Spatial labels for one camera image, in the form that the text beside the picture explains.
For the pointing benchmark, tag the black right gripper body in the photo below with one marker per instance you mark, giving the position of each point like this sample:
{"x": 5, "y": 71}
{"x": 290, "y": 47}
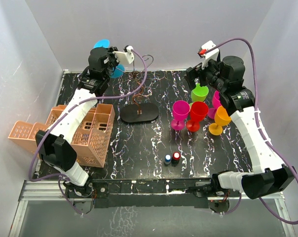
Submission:
{"x": 210, "y": 75}

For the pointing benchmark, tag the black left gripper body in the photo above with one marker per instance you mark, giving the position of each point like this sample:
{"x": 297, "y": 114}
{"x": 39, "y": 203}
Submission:
{"x": 113, "y": 59}

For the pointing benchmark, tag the blue plastic wine glass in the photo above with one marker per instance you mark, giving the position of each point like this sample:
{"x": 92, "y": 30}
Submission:
{"x": 120, "y": 69}

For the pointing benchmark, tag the magenta plastic wine glass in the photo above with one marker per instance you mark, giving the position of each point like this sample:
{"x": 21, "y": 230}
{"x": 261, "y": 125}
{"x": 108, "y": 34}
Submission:
{"x": 180, "y": 111}

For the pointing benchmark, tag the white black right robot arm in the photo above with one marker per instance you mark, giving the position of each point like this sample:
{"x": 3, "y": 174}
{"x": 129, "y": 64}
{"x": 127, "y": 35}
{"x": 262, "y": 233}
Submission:
{"x": 270, "y": 173}

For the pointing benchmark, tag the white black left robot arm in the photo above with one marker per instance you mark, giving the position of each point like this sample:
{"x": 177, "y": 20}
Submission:
{"x": 54, "y": 145}

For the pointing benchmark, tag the green plastic wine glass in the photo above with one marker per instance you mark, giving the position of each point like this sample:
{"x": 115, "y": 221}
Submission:
{"x": 199, "y": 94}

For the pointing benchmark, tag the red plastic wine glass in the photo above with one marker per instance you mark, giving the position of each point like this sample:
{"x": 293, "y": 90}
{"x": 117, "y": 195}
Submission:
{"x": 197, "y": 113}

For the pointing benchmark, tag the metal wine glass rack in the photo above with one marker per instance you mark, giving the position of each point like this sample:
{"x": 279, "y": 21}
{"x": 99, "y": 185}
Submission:
{"x": 137, "y": 112}

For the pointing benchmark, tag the orange plastic wine glass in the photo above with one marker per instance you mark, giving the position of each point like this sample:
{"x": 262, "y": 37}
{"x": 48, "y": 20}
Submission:
{"x": 221, "y": 119}

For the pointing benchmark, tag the peach plastic basket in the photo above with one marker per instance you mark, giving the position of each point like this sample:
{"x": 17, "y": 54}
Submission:
{"x": 90, "y": 141}

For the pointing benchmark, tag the blue capped small bottle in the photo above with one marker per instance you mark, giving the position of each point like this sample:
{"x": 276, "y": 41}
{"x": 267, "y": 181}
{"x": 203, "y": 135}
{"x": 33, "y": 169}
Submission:
{"x": 167, "y": 160}

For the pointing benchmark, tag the red capped small bottle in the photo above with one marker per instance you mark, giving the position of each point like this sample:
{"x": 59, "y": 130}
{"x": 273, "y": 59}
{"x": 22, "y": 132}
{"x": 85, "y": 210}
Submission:
{"x": 175, "y": 158}

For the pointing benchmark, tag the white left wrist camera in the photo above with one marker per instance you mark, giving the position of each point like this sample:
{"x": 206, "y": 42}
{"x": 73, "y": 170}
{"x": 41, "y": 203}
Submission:
{"x": 126, "y": 56}

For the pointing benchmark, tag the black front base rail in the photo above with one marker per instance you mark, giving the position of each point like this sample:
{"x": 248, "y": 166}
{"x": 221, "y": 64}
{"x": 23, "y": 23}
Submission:
{"x": 191, "y": 192}

